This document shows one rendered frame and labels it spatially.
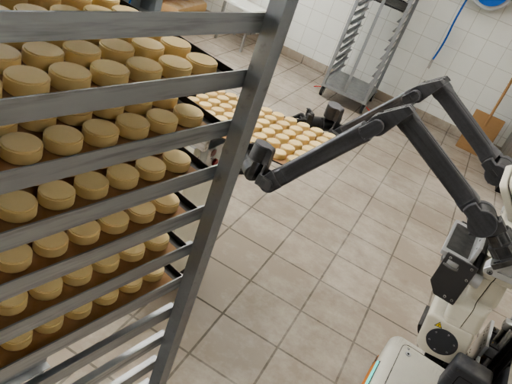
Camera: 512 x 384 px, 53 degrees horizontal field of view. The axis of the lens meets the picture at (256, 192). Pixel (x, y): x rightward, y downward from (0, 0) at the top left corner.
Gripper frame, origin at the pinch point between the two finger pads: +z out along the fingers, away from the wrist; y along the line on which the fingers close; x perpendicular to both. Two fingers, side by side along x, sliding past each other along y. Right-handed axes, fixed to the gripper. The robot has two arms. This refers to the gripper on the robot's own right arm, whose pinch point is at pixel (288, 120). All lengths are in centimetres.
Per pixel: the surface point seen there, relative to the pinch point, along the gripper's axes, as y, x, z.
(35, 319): 16, 123, 83
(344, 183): -97, -121, -111
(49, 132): 44, 117, 82
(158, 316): -2, 105, 61
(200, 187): -34.2, 1.2, 30.1
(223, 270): -96, -18, 4
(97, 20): 60, 123, 77
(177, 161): 34, 105, 63
